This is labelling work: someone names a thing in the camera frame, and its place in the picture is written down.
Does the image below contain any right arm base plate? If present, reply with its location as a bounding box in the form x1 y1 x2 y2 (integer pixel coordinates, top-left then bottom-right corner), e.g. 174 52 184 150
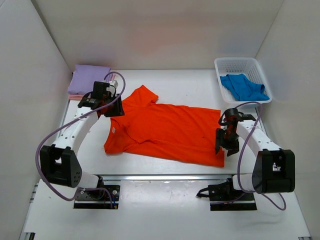
196 178 257 211

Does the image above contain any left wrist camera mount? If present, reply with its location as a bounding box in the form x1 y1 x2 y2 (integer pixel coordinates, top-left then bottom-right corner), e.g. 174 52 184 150
106 80 119 92

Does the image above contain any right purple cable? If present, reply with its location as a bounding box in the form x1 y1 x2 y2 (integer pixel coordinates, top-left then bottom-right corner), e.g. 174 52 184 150
233 101 287 211

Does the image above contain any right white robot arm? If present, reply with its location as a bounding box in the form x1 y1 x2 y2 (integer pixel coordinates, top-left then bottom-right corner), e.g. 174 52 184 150
215 108 295 200

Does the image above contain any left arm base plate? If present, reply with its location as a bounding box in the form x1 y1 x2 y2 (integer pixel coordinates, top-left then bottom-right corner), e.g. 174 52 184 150
73 180 121 210

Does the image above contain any white plastic basket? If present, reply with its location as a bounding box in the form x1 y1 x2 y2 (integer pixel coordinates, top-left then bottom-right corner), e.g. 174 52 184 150
214 57 273 108

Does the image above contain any purple cable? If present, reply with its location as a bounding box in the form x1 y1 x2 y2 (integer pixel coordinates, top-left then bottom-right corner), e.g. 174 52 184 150
35 71 126 210
233 101 287 211

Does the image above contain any folded pink t-shirt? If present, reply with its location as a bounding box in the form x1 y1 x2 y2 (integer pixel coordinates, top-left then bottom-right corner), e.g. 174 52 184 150
67 72 115 101

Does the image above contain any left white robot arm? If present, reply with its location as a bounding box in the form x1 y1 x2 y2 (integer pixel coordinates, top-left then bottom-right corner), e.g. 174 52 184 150
39 80 125 199

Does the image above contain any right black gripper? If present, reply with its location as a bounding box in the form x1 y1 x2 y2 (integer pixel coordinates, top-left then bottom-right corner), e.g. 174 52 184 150
216 128 240 157

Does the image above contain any folded purple t-shirt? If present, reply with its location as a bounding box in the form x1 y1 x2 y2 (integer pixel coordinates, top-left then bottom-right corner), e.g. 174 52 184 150
67 64 113 95

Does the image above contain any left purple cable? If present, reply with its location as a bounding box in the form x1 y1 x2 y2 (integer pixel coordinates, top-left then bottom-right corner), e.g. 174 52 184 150
35 71 126 210

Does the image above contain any orange t-shirt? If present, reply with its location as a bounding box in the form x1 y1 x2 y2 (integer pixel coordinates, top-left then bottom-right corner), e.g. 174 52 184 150
103 85 225 168

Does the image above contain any blue t-shirt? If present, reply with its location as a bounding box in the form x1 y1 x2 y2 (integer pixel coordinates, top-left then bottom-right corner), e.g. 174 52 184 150
220 74 270 102

